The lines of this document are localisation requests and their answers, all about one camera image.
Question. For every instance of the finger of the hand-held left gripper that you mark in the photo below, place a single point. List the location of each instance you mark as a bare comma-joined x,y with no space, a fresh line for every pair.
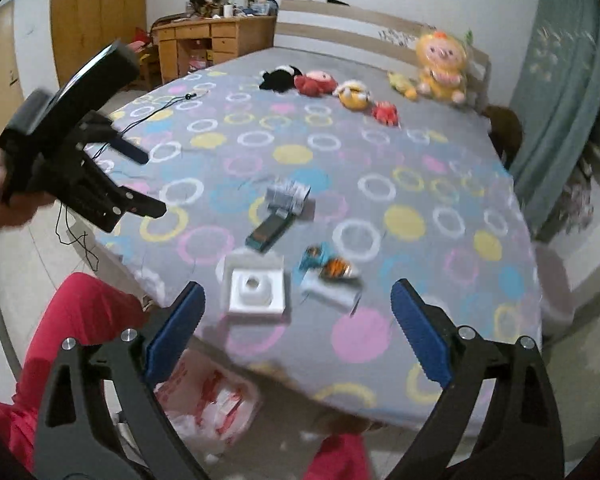
140,206
130,148

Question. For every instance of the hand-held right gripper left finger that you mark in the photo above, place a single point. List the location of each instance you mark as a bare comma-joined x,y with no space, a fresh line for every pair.
176,327

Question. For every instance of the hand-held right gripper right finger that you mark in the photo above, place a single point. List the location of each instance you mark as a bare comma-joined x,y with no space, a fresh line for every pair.
422,332

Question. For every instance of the red-printed white plastic bag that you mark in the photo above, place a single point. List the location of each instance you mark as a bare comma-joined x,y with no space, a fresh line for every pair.
215,405

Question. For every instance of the white paper sheet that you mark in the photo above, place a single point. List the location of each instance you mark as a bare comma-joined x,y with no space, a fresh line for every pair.
330,294

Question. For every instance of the orange snack wrapper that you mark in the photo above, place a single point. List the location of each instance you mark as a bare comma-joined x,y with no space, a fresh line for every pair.
339,268

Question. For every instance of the dark teal small box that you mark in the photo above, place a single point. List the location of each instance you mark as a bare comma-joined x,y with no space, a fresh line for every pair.
266,232

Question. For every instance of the blue snack wrapper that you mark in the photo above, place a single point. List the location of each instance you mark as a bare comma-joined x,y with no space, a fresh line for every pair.
314,256

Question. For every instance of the silver packet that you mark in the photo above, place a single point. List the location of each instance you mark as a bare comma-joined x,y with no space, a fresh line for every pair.
287,194

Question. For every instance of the person's left hand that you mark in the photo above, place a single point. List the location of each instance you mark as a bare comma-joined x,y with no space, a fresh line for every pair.
15,212

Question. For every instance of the wooden door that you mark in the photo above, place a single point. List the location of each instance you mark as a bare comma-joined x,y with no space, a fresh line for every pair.
0,50

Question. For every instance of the person's red pants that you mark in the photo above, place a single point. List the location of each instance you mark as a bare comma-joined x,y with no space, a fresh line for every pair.
75,320

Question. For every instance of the red cloth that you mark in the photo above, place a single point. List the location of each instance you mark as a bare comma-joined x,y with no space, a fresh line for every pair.
139,39

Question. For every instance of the wooden wardrobe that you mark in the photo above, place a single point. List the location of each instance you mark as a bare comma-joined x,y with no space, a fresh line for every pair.
100,10

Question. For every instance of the wooden desk with drawers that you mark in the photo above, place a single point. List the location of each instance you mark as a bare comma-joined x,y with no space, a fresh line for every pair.
230,35

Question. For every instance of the black bag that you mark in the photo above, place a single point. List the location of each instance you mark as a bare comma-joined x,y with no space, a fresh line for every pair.
197,0

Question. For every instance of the black plush toy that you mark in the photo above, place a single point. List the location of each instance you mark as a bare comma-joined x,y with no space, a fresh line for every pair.
280,79

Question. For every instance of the grey circle-patterned bed sheet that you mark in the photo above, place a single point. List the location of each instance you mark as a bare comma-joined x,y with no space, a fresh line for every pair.
380,160

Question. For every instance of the floral patterned cloth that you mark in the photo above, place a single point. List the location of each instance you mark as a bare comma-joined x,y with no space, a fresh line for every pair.
577,197

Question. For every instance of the brown rounded object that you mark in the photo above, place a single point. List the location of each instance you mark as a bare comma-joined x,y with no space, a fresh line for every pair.
505,130

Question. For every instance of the small red plush toy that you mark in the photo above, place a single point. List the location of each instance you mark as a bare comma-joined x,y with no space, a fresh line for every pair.
386,113

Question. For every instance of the yellow and white plush toy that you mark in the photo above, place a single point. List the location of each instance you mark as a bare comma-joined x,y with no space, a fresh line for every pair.
352,95

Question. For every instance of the beige bed headboard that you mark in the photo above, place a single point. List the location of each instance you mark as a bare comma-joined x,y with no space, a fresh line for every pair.
330,30

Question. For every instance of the small yellow-green plush toy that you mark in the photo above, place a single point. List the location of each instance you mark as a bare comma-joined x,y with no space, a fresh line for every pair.
402,85

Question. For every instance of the dark cloth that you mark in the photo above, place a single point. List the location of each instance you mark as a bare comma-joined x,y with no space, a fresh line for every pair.
337,1

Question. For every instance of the large yellow plush doll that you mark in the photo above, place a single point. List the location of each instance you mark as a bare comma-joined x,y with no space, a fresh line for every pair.
440,67

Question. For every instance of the green curtain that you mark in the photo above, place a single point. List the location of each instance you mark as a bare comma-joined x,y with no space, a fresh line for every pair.
555,85

